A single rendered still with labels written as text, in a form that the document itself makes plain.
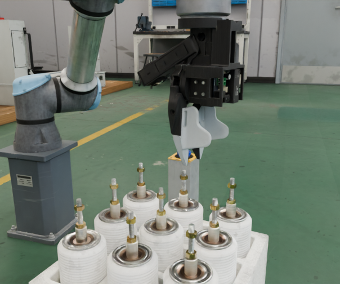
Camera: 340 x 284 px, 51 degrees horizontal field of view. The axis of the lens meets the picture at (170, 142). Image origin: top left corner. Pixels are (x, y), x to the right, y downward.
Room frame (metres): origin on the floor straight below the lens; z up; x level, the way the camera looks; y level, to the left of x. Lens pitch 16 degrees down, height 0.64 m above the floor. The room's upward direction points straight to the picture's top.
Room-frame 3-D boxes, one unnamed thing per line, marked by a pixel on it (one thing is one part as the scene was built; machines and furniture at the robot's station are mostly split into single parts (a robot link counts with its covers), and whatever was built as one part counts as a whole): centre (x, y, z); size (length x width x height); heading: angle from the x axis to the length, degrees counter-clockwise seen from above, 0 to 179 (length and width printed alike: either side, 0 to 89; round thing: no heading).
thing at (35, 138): (1.14, 0.43, 0.35); 0.15 x 0.15 x 0.10
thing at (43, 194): (1.14, 0.43, 0.15); 0.19 x 0.19 x 0.30; 72
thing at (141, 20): (5.43, 0.38, 0.87); 0.41 x 0.17 x 0.25; 162
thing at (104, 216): (0.75, 0.12, 0.25); 0.08 x 0.08 x 0.01
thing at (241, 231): (0.75, -0.14, 0.16); 0.10 x 0.10 x 0.18
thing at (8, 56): (3.90, 1.30, 0.45); 1.51 x 0.57 x 0.74; 162
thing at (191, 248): (0.54, -0.04, 0.30); 0.01 x 0.01 x 0.08
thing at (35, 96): (1.15, 0.43, 0.47); 0.13 x 0.12 x 0.14; 118
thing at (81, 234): (0.64, 0.18, 0.26); 0.02 x 0.02 x 0.03
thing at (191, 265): (0.54, -0.04, 0.26); 0.02 x 0.02 x 0.03
